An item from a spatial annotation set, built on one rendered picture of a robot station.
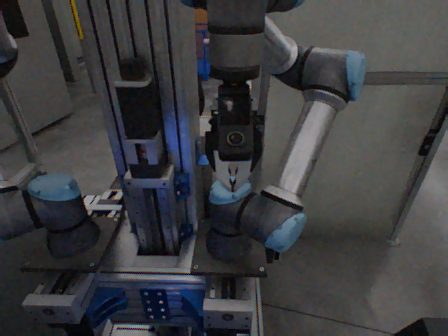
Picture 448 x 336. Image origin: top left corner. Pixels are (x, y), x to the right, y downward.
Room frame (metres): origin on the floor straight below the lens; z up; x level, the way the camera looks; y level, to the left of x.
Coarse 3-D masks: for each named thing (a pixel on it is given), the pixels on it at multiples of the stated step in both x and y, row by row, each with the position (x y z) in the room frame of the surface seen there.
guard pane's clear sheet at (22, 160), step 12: (0, 96) 1.17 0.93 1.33; (0, 108) 1.15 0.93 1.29; (0, 120) 1.12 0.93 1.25; (12, 120) 1.18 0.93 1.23; (0, 132) 1.09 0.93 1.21; (12, 132) 1.15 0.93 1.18; (0, 144) 1.07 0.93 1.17; (12, 144) 1.13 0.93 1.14; (24, 144) 1.19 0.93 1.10; (0, 156) 1.04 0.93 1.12; (12, 156) 1.10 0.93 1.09; (24, 156) 1.16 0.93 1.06; (12, 168) 1.07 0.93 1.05; (24, 168) 1.13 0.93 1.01; (12, 180) 1.04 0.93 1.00
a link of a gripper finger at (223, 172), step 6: (216, 156) 0.40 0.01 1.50; (216, 162) 0.40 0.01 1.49; (222, 162) 0.40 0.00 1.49; (228, 162) 0.39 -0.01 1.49; (216, 168) 0.40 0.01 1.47; (222, 168) 0.40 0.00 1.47; (228, 168) 0.40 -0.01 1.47; (216, 174) 0.40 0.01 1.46; (222, 174) 0.40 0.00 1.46; (228, 174) 0.39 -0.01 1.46; (222, 180) 0.40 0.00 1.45; (228, 180) 0.39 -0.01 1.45; (228, 186) 0.39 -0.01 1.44
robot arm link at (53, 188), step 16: (48, 176) 0.68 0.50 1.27; (64, 176) 0.69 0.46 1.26; (32, 192) 0.60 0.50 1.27; (48, 192) 0.61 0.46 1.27; (64, 192) 0.62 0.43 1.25; (80, 192) 0.67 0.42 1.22; (32, 208) 0.58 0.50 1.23; (48, 208) 0.59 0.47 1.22; (64, 208) 0.61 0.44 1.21; (80, 208) 0.65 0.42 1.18; (48, 224) 0.59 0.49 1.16; (64, 224) 0.60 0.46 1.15
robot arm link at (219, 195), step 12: (216, 192) 0.61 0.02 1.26; (228, 192) 0.60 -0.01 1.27; (240, 192) 0.60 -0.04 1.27; (252, 192) 0.62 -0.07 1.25; (216, 204) 0.59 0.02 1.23; (228, 204) 0.58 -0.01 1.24; (240, 204) 0.58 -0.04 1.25; (216, 216) 0.60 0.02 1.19; (228, 216) 0.57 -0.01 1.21; (240, 216) 0.55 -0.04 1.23; (216, 228) 0.60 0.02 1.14; (228, 228) 0.58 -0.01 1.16
